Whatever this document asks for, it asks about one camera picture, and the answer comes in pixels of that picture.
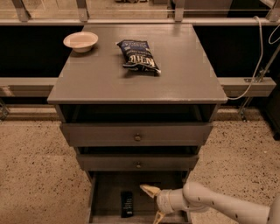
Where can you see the grey bottom drawer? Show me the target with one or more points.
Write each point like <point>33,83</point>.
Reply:
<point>107,189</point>

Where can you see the metal railing frame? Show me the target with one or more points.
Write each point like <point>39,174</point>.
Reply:
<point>86,12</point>

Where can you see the grey wooden drawer cabinet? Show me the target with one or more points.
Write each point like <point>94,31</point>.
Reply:
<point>95,88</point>

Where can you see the brass middle drawer knob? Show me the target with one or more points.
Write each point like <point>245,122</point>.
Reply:
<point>138,165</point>

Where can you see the brass top drawer knob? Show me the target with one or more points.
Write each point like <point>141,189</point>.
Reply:
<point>137,137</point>

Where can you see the grey top drawer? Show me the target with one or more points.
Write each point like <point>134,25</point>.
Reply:
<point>122,134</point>

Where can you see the brass drawer knob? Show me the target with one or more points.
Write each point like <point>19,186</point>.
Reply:
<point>138,165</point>
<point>137,137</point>

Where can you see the grey drawer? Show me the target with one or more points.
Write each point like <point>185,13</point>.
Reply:
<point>122,134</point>
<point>121,162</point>
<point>107,189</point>

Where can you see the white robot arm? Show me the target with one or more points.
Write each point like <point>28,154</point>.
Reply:
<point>194,197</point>

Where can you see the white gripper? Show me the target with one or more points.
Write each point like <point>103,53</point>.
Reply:
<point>163,201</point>

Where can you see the white ceramic bowl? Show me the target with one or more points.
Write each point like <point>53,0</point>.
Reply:
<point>81,42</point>

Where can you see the blue kettle chips bag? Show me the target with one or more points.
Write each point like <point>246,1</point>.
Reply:
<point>137,56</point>

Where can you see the grey middle drawer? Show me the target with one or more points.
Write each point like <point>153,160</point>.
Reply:
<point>121,162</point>

